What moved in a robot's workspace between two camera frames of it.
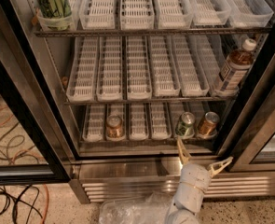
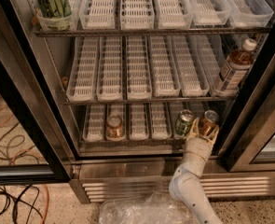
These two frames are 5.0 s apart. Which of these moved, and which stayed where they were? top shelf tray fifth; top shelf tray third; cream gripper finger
Moved: cream gripper finger
Stayed: top shelf tray third; top shelf tray fifth
